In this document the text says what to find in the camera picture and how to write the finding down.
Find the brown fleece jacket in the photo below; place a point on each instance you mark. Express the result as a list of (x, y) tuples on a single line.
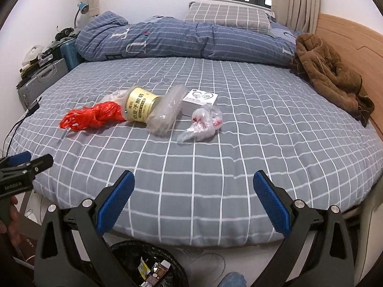
[(326, 68)]

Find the bin with black liner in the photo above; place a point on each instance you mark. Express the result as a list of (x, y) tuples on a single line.
[(125, 254)]

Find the blue slipper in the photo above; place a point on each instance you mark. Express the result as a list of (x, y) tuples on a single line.
[(235, 279)]

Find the white earphone box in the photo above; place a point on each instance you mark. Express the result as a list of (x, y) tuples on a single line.
[(200, 98)]

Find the teal suitcase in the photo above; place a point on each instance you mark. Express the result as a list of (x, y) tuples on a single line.
[(70, 53)]

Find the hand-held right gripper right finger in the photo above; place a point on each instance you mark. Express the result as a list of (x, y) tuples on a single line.
[(270, 203)]

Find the grey suitcase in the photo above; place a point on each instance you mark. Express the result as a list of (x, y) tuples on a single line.
[(42, 79)]

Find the red plastic bag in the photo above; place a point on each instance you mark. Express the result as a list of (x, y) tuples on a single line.
[(92, 115)]

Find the yellow yogurt cup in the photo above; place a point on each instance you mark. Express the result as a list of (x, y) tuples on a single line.
[(140, 104)]

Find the clear bubble plastic bag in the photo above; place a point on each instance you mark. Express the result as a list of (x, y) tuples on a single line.
[(164, 113)]

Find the grey checked pillow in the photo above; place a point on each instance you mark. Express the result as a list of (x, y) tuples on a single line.
[(224, 16)]

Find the yellow white snack packet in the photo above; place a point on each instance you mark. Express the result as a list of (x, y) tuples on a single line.
[(143, 267)]

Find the wooden headboard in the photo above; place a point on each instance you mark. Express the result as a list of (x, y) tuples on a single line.
[(356, 41)]

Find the white plastic bag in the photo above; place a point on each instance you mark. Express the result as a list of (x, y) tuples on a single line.
[(113, 97)]

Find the dark clutter pile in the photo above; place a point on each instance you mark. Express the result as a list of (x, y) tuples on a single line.
[(64, 33)]

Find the person's left hand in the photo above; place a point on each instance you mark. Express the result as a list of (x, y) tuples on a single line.
[(10, 221)]

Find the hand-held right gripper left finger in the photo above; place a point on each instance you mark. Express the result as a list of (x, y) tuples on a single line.
[(116, 203)]

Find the blue desk lamp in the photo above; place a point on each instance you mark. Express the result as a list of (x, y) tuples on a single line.
[(83, 7)]

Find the blue striped quilt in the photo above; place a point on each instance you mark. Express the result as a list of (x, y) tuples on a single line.
[(179, 39)]

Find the brown cookie box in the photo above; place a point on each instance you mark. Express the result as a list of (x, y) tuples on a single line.
[(160, 272)]

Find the white rounded object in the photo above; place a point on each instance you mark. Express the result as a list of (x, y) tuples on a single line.
[(33, 53)]

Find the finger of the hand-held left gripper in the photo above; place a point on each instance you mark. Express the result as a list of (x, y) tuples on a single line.
[(18, 159), (37, 164)]

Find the small clear bag red bits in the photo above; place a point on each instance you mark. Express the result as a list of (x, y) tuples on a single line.
[(203, 122)]

